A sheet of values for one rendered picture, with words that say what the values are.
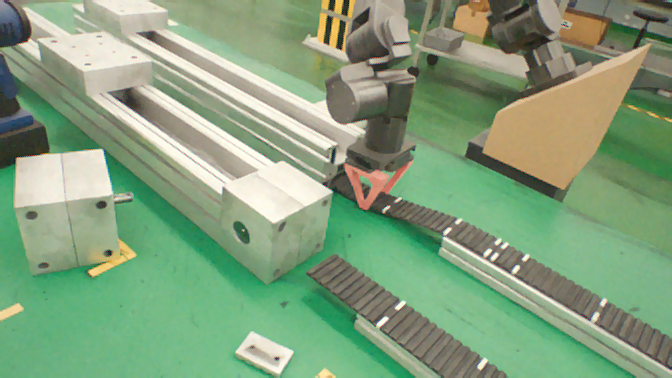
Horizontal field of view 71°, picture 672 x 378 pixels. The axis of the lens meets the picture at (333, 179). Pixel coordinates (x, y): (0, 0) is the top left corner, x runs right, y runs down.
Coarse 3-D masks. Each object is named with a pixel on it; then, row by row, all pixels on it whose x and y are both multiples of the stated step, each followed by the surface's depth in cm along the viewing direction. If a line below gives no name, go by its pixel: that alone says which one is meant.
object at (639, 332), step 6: (636, 318) 56; (636, 324) 55; (642, 324) 55; (648, 324) 55; (630, 330) 54; (636, 330) 54; (642, 330) 54; (648, 330) 54; (630, 336) 53; (636, 336) 54; (642, 336) 53; (648, 336) 54; (630, 342) 52; (636, 342) 53; (642, 342) 53; (636, 348) 52; (642, 348) 52
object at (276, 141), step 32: (160, 32) 101; (160, 64) 92; (192, 64) 88; (224, 64) 91; (192, 96) 89; (224, 96) 81; (256, 96) 87; (288, 96) 83; (224, 128) 84; (256, 128) 78; (288, 128) 73; (320, 128) 79; (352, 128) 76; (288, 160) 75; (320, 160) 71
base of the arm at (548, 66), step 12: (540, 48) 90; (552, 48) 90; (528, 60) 93; (540, 60) 91; (552, 60) 89; (564, 60) 89; (528, 72) 94; (540, 72) 91; (552, 72) 90; (564, 72) 89; (576, 72) 87; (540, 84) 92; (552, 84) 90
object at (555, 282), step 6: (552, 276) 60; (558, 276) 60; (564, 276) 60; (546, 282) 59; (552, 282) 59; (558, 282) 59; (564, 282) 59; (540, 288) 58; (546, 288) 58; (552, 288) 58; (558, 288) 58; (546, 294) 57; (552, 294) 57
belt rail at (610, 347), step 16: (448, 240) 64; (448, 256) 64; (464, 256) 63; (480, 256) 62; (480, 272) 62; (496, 272) 60; (496, 288) 61; (512, 288) 60; (528, 288) 58; (528, 304) 59; (544, 304) 57; (560, 304) 56; (560, 320) 57; (576, 320) 55; (576, 336) 56; (592, 336) 55; (608, 336) 53; (608, 352) 54; (624, 352) 53; (640, 352) 52; (624, 368) 53; (640, 368) 52; (656, 368) 51
